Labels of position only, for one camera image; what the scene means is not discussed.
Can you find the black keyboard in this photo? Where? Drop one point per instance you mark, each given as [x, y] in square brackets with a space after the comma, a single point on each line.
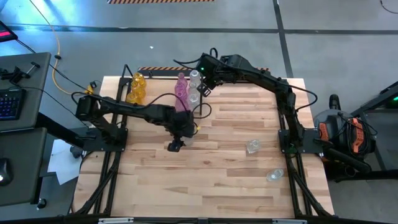
[11, 104]

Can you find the tall clear textured cylinder vase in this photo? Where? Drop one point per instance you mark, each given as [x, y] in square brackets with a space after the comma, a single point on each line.
[195, 77]

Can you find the yellow ribbed jar vase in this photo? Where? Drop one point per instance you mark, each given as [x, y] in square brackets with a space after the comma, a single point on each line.
[139, 88]

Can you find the black metal shelf frame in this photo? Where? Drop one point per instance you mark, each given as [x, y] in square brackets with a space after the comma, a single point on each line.
[201, 102]

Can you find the small pink bulbous vase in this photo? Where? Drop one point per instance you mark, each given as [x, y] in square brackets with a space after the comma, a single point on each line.
[182, 80]

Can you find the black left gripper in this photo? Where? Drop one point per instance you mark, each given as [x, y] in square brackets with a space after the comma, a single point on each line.
[182, 124]

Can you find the clear crosshatched jar vase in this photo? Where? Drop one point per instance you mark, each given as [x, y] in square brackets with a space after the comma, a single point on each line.
[193, 100]

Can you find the black caster wheel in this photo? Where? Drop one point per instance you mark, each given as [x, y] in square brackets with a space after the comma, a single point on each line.
[76, 152]

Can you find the black aluminium frame rail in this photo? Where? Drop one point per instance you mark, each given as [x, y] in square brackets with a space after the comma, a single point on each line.
[303, 189]
[100, 193]
[293, 189]
[112, 193]

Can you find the clear square diamond-cut vase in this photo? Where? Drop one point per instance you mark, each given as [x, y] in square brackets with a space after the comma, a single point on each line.
[253, 147]

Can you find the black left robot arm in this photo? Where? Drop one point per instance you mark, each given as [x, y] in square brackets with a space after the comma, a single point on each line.
[124, 109]

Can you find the black front frame bar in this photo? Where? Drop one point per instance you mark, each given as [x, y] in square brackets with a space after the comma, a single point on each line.
[199, 221]

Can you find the tablet with pink screen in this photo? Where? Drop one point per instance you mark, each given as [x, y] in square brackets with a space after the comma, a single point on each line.
[6, 32]

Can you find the black clamp tool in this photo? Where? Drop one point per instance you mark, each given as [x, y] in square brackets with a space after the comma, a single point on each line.
[14, 75]

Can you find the black orange equipment case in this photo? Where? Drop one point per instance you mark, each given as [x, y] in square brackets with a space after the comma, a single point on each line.
[342, 133]

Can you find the clear bulbous ribbed vase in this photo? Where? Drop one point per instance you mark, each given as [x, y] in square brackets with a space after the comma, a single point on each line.
[192, 89]

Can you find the black computer mouse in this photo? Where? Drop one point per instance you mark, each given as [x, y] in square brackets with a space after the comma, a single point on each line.
[4, 172]

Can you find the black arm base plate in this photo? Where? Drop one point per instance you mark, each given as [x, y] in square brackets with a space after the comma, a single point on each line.
[311, 141]
[93, 146]

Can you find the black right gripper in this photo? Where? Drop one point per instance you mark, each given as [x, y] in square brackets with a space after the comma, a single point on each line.
[210, 73]

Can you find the yellow cylinder bottle vase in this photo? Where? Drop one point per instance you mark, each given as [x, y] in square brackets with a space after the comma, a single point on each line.
[139, 77]

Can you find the grey desk top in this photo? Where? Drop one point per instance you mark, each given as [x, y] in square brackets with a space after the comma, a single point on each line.
[25, 174]
[34, 77]

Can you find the white paper sheet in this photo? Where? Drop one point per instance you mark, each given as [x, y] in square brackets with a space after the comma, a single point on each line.
[62, 165]

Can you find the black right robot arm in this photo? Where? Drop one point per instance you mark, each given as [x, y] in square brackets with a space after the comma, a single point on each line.
[264, 79]

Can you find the tall pink ribbed vase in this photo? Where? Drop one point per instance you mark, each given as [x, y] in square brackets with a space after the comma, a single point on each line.
[179, 91]

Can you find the silver metal bracket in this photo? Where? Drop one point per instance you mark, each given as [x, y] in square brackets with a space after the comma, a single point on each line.
[289, 221]
[115, 221]

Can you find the small clear fluted vase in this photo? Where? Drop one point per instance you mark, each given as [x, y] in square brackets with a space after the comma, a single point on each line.
[275, 175]

